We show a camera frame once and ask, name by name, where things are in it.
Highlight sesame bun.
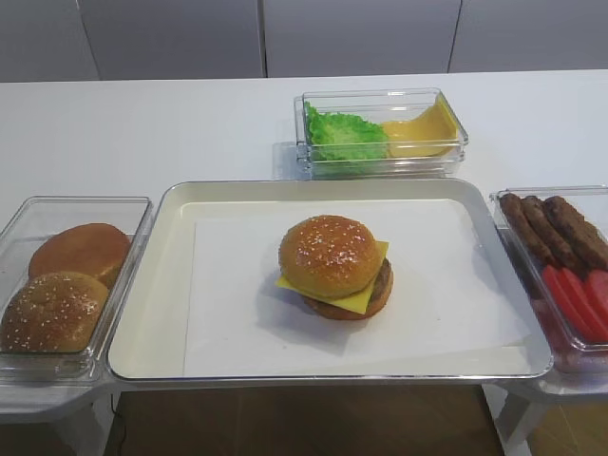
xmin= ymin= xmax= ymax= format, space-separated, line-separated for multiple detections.
xmin=1 ymin=272 xmax=109 ymax=353
xmin=278 ymin=215 xmax=388 ymax=299

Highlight green lettuce leaf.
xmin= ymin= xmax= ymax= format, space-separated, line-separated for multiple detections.
xmin=304 ymin=102 xmax=389 ymax=162

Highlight clear lettuce cheese container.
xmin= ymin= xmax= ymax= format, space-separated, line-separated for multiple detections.
xmin=294 ymin=87 xmax=468 ymax=180

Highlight bottom bun on tray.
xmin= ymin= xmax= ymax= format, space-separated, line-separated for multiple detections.
xmin=302 ymin=258 xmax=394 ymax=320

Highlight yellow cheese slice on burger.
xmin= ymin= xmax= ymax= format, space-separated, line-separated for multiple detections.
xmin=275 ymin=240 xmax=390 ymax=314

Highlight meat patty on tray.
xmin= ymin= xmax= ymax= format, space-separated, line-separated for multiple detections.
xmin=369 ymin=258 xmax=393 ymax=306

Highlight yellow cheese slices in container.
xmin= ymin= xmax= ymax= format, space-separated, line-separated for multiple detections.
xmin=381 ymin=99 xmax=458 ymax=158

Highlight white paper sheet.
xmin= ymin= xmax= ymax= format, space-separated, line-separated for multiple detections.
xmin=184 ymin=199 xmax=527 ymax=377

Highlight white metal tray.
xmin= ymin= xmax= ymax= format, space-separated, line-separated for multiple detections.
xmin=107 ymin=178 xmax=553 ymax=389

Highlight plain bottom bun in container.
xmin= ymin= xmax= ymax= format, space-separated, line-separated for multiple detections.
xmin=28 ymin=223 xmax=130 ymax=290

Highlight brown patty left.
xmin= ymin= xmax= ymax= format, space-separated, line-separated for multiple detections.
xmin=499 ymin=193 xmax=559 ymax=266

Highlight brown patty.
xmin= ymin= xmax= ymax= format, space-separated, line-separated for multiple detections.
xmin=499 ymin=193 xmax=559 ymax=266
xmin=543 ymin=196 xmax=607 ymax=271
xmin=522 ymin=196 xmax=581 ymax=270

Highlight clear bun container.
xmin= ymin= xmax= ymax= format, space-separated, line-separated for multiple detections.
xmin=1 ymin=196 xmax=152 ymax=382

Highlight clear patty tomato container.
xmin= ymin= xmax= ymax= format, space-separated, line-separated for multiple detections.
xmin=490 ymin=186 xmax=607 ymax=372

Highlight brown patty middle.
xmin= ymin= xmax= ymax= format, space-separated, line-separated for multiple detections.
xmin=522 ymin=196 xmax=581 ymax=270

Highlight red tomato slice left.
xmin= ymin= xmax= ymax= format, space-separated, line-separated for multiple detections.
xmin=541 ymin=265 xmax=594 ymax=343

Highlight red tomato slice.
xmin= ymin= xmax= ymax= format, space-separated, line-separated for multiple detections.
xmin=541 ymin=265 xmax=594 ymax=343
xmin=584 ymin=270 xmax=608 ymax=325
xmin=558 ymin=268 xmax=607 ymax=344

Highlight brown patty right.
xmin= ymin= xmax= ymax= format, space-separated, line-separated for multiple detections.
xmin=543 ymin=196 xmax=607 ymax=271

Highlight red tomato slice right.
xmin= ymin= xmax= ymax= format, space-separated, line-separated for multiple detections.
xmin=584 ymin=270 xmax=608 ymax=325

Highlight red tomato slice middle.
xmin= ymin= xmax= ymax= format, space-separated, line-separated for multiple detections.
xmin=558 ymin=268 xmax=607 ymax=344

